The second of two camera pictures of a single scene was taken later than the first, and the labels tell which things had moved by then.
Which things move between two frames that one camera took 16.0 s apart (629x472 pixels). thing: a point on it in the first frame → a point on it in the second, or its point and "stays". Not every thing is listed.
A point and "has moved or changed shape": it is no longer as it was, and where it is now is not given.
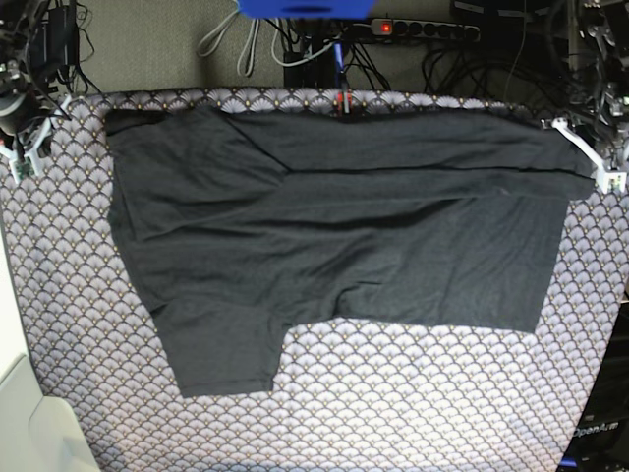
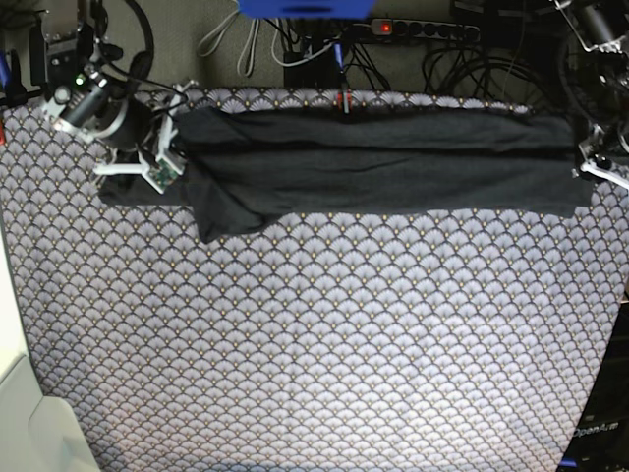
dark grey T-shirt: x=237 y=221 has moved or changed shape
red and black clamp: x=344 y=100 stays
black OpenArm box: x=600 y=441 stays
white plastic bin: x=39 y=432 stays
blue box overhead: x=307 y=9 stays
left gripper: x=25 y=115 → x=96 y=107
